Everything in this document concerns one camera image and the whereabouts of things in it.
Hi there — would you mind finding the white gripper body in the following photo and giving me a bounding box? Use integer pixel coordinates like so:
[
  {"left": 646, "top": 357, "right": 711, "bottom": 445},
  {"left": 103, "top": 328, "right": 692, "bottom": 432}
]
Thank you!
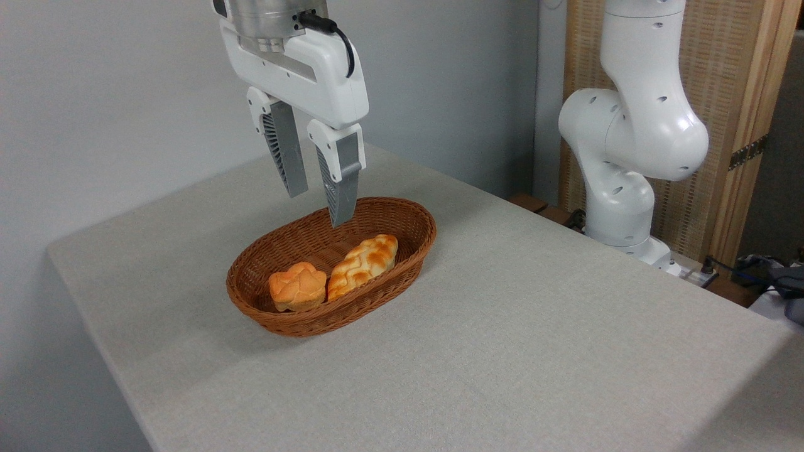
[{"left": 219, "top": 18, "right": 370, "bottom": 130}]

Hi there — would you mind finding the black cables bundle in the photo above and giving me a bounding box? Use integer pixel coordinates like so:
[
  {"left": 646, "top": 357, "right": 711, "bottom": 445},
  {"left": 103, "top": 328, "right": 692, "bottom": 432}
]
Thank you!
[{"left": 698, "top": 254, "right": 804, "bottom": 297}]

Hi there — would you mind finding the brown wicker basket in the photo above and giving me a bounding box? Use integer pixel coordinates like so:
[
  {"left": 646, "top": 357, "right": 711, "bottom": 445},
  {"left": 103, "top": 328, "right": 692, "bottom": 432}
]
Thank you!
[{"left": 226, "top": 196, "right": 438, "bottom": 338}]

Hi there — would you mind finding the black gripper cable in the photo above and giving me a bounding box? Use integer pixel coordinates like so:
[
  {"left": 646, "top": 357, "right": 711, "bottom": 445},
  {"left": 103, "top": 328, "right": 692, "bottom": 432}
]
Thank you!
[{"left": 298, "top": 10, "right": 356, "bottom": 79}]

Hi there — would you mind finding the long braided bread loaf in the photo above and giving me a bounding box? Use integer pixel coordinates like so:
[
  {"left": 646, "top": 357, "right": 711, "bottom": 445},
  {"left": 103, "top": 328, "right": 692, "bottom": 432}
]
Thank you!
[{"left": 327, "top": 234, "right": 399, "bottom": 303}]

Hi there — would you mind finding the white power strip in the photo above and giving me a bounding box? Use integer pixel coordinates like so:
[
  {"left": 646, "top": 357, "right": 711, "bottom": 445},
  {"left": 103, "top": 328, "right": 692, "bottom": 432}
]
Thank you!
[{"left": 666, "top": 260, "right": 720, "bottom": 289}]

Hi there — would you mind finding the metal screen hinge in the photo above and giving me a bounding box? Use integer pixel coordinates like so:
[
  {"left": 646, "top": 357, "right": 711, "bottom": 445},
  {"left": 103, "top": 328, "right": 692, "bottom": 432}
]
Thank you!
[{"left": 729, "top": 134, "right": 768, "bottom": 171}]

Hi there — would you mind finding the round orange bread bun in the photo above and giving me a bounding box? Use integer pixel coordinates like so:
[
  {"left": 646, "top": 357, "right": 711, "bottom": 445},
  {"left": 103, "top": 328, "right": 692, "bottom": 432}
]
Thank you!
[{"left": 269, "top": 262, "right": 328, "bottom": 313}]

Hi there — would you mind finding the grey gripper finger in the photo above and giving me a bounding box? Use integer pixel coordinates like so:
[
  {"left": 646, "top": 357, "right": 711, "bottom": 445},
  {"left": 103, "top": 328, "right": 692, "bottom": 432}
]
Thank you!
[
  {"left": 246, "top": 87, "right": 310, "bottom": 199},
  {"left": 307, "top": 119, "right": 366, "bottom": 228}
]

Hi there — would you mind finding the dark grey object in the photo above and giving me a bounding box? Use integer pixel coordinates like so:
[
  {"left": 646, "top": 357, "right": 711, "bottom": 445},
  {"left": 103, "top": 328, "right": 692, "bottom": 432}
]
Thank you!
[{"left": 768, "top": 264, "right": 804, "bottom": 326}]

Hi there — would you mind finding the wooden rattan folding screen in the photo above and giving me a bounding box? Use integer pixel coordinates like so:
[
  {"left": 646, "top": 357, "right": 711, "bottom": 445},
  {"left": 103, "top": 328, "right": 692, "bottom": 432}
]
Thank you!
[{"left": 559, "top": 0, "right": 804, "bottom": 271}]

